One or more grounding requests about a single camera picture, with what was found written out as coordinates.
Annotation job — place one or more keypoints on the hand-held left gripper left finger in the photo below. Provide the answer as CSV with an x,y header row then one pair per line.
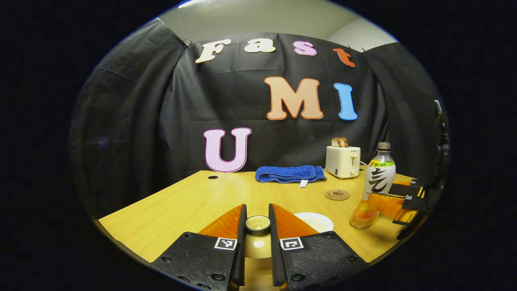
x,y
241,250

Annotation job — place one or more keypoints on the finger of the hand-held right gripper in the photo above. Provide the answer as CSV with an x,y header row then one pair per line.
x,y
383,204
406,189

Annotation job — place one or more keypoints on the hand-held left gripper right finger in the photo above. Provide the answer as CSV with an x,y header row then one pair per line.
x,y
275,254

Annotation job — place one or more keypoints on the plastic water bottle orange drink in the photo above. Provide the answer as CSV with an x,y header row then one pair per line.
x,y
379,176

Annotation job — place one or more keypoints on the white teacup lid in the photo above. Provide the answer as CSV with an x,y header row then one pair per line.
x,y
257,223

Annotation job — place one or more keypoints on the round cork coaster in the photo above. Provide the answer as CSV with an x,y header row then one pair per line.
x,y
337,195

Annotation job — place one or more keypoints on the white toaster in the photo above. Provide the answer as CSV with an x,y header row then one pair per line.
x,y
341,162

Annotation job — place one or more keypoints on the toasted bread slice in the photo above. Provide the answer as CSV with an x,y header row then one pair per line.
x,y
335,142
344,142

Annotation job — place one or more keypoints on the blue folded towel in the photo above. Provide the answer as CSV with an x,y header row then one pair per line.
x,y
288,173

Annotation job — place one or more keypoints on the black backdrop cloth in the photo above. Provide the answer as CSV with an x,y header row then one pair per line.
x,y
153,121

